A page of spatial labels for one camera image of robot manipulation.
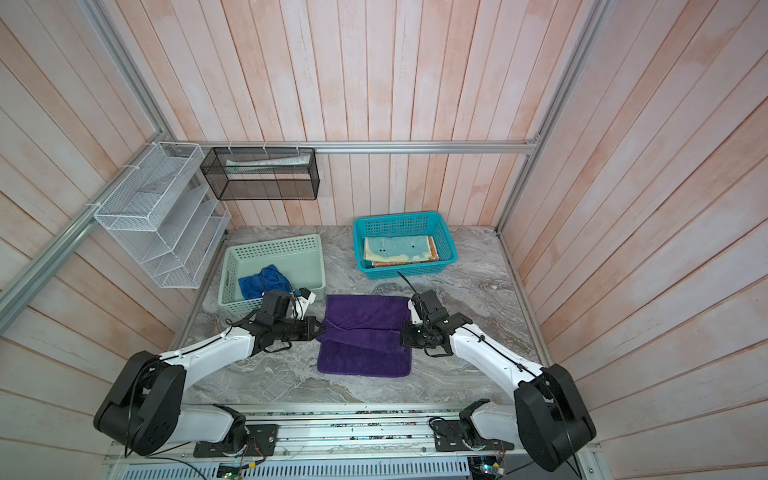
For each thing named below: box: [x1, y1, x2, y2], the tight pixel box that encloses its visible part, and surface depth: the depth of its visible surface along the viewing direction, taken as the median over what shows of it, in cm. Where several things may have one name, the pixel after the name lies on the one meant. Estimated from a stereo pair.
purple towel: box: [316, 294, 412, 377], surface depth 90 cm
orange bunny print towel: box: [372, 236, 439, 266], surface depth 109 cm
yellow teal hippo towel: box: [364, 236, 433, 262], surface depth 113 cm
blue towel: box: [238, 264, 293, 299], surface depth 100 cm
